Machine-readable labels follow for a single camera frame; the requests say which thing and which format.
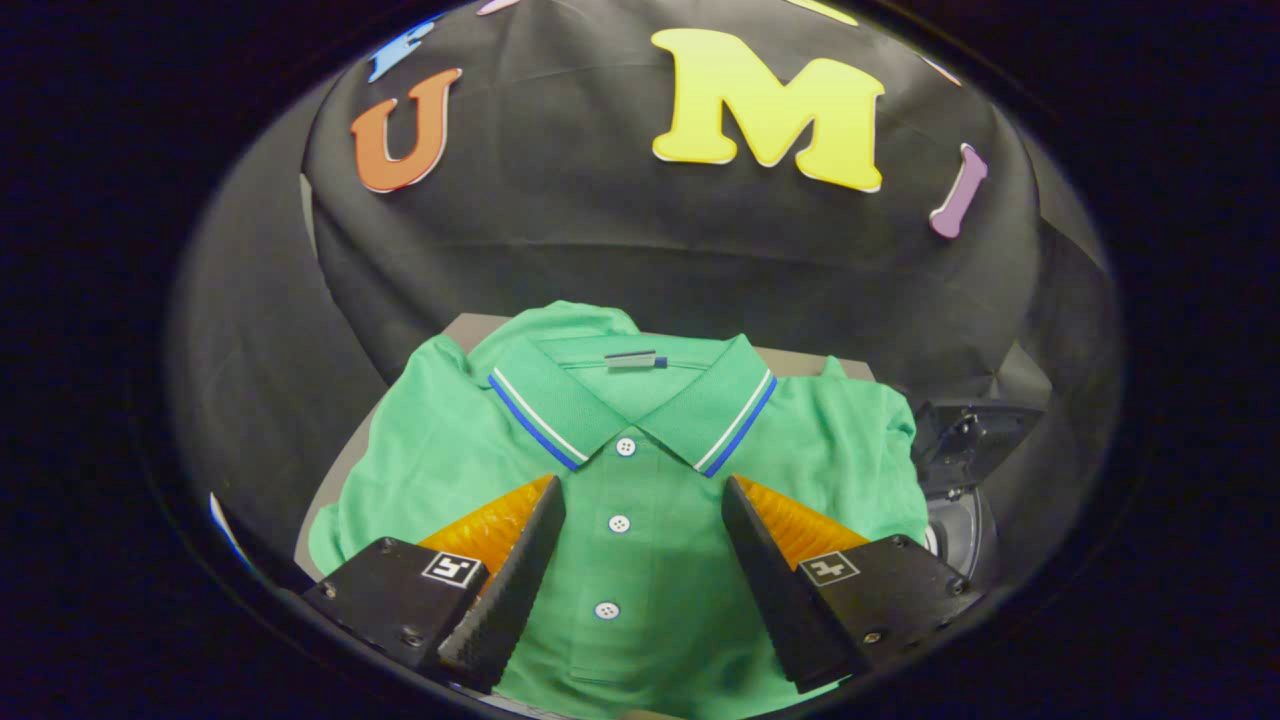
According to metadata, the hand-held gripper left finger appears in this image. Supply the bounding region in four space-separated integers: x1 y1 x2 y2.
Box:
303 474 567 694

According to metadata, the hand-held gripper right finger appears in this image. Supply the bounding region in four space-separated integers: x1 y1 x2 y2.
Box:
720 474 987 694

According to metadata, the green polo shirt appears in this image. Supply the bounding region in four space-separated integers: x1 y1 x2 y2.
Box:
308 300 931 720

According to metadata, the grey washing machine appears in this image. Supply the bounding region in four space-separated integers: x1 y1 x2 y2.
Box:
920 485 1001 593

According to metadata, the dark washing machine lid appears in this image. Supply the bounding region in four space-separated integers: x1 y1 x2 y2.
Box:
910 400 1046 498

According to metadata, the grey storage cabinet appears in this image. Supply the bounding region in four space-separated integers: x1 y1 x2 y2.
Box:
293 312 879 583

